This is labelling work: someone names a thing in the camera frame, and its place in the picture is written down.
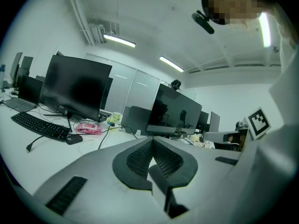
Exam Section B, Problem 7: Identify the frosted glass partition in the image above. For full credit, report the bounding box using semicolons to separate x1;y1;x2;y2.
84;53;164;116

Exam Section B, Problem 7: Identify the silver laptop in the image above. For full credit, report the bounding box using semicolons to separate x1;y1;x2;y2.
1;75;44;113

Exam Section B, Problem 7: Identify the person's head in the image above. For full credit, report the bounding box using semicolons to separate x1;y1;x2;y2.
198;0;264;25

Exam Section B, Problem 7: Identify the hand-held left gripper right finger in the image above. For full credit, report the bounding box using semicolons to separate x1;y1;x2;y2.
152;136;243;196

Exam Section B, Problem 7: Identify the black keyboard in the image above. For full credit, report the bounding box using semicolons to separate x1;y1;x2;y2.
11;111;71;142

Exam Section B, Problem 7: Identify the black computer mouse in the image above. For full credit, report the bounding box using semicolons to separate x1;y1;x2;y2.
65;134;84;146

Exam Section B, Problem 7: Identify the pink wipes packet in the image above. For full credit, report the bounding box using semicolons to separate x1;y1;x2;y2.
74;122;103;136

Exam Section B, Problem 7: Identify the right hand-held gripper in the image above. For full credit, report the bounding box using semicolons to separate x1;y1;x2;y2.
204;106;272;149

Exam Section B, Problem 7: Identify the black head-worn camera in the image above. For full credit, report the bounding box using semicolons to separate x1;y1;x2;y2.
191;10;215;35

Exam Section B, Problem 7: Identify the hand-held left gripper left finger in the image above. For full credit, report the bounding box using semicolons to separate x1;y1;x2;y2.
34;136;154;217

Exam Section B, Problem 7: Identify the black keyboard cable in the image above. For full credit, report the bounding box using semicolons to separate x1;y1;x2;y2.
26;132;71;153

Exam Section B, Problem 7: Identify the white ceiling air unit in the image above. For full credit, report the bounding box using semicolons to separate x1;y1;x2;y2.
90;23;106;44

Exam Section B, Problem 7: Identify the dark grey laptop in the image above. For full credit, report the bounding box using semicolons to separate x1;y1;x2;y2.
121;105;152;135

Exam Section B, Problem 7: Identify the yellow green mug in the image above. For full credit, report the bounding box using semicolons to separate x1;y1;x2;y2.
107;112;122;131

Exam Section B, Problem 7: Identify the white printed t-shirt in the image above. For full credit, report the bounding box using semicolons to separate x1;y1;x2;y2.
240;6;299;221

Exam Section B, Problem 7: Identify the thick black cable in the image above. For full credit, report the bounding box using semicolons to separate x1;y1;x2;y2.
98;125;141;150

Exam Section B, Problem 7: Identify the ceiling tube light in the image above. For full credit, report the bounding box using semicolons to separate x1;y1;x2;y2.
258;12;271;48
159;56;185;73
103;33;136;48

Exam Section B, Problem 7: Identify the black computer monitor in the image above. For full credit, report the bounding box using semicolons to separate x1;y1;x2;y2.
195;111;210;134
17;56;34;79
38;54;113;133
145;83;203;137
208;112;221;133
9;52;23;86
100;77;114;111

